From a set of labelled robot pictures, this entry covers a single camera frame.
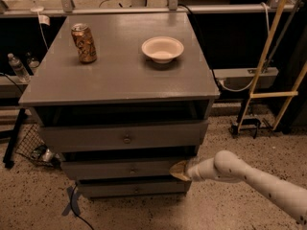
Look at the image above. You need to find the grey drawer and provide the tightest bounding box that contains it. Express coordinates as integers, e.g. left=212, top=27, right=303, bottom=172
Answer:
left=61, top=157, right=184, bottom=180
left=38, top=121, right=208, bottom=152
left=78, top=176, right=191, bottom=198

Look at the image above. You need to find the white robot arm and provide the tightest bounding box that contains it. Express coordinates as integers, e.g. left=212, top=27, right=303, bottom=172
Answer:
left=169, top=150, right=307, bottom=230

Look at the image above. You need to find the grey top drawer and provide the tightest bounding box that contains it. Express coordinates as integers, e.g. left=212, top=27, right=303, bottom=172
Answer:
left=38, top=121, right=208, bottom=152

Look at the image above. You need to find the grey bottom drawer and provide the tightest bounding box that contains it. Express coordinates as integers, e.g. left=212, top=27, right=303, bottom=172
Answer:
left=78, top=176, right=191, bottom=198

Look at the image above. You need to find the grey wooden drawer cabinet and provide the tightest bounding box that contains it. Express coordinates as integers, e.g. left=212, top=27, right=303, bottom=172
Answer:
left=19, top=13, right=219, bottom=184

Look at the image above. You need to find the white paper bowl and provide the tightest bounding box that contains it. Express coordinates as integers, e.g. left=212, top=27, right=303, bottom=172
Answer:
left=141, top=36, right=184, bottom=64

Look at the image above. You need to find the gold soda can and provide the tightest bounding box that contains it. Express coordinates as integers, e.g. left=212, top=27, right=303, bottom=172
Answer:
left=71, top=23, right=97, bottom=63

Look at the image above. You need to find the black table leg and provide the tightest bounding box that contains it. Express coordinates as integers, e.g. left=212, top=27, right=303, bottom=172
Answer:
left=0, top=108, right=27, bottom=169

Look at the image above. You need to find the clear plastic water bottle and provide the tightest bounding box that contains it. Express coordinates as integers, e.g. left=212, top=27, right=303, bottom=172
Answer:
left=8, top=53, right=31, bottom=83

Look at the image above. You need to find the black floor cable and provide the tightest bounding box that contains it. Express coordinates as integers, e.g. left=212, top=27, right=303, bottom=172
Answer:
left=68, top=183, right=96, bottom=230

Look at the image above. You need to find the yellow wooden ladder frame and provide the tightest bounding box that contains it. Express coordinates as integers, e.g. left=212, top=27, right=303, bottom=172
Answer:
left=231, top=0, right=306, bottom=134

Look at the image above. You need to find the wire mesh basket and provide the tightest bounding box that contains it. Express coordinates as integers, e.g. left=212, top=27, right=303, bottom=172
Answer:
left=15, top=124, right=60, bottom=168

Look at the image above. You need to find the white cable on rail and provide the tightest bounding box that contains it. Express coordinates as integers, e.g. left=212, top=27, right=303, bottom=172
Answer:
left=218, top=2, right=272, bottom=93

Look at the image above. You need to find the grey metal rail frame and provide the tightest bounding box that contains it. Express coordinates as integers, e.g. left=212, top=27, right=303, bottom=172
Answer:
left=0, top=0, right=307, bottom=19

